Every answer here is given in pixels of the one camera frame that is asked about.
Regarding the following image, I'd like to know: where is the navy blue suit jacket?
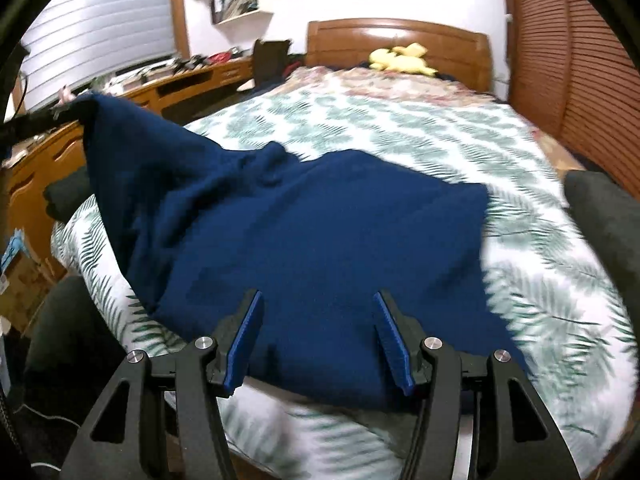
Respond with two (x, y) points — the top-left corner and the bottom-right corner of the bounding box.
(81, 94), (515, 412)

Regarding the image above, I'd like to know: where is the leaf print bed blanket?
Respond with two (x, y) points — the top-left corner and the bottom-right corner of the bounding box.
(49, 84), (639, 480)

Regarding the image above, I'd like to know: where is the dark grey folded garment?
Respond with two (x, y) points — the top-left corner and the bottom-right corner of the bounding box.
(564, 170), (640, 325)

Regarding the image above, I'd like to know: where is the dark green folded cloth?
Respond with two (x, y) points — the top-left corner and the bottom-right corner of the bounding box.
(42, 166), (92, 223)

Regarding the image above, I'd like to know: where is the long wooden desk cabinet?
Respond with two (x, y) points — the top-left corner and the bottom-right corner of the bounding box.
(6, 56), (253, 281)

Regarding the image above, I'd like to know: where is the floral pink bed sheet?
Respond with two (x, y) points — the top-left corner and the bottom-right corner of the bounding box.
(276, 66), (497, 107)

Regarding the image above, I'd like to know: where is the wooden louvered wardrobe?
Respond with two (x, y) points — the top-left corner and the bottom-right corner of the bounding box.
(506, 0), (639, 195)

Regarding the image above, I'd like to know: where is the wooden bed headboard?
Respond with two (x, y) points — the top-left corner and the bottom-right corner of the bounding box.
(305, 18), (492, 92)

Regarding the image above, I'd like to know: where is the yellow plush toy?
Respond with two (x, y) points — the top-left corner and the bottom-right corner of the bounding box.
(369, 42), (437, 77)

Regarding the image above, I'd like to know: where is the red item on desk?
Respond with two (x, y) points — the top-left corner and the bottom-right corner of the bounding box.
(207, 51), (232, 65)

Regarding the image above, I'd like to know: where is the dark wooden chair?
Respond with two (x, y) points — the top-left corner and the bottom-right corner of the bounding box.
(252, 39), (291, 88)

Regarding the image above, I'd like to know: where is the grey window blind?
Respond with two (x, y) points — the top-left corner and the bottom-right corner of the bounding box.
(22, 0), (176, 110)

